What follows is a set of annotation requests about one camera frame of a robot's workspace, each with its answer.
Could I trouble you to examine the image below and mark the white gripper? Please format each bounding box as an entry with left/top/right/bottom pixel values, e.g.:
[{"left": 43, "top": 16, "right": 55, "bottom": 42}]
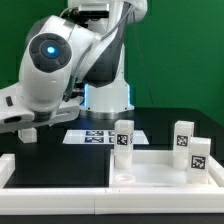
[{"left": 0, "top": 83, "right": 82, "bottom": 133}]

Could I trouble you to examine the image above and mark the white square table top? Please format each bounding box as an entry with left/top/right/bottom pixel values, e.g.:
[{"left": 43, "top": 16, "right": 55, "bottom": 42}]
[{"left": 109, "top": 150, "right": 224, "bottom": 188}]

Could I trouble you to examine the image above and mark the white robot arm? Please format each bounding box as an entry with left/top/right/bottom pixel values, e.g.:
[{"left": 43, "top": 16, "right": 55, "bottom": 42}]
[{"left": 0, "top": 0, "right": 148, "bottom": 133}]

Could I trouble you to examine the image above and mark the tag marker sheet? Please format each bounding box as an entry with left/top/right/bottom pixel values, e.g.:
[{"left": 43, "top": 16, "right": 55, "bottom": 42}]
[{"left": 63, "top": 130, "right": 149, "bottom": 145}]

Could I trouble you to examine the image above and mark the white U-shaped fence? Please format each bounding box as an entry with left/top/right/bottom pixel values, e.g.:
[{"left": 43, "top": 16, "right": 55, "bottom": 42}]
[{"left": 0, "top": 154, "right": 224, "bottom": 215}]

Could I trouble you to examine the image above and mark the black camera on mount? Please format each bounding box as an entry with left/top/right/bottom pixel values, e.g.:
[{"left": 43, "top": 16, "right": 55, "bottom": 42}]
[{"left": 78, "top": 3, "right": 109, "bottom": 18}]

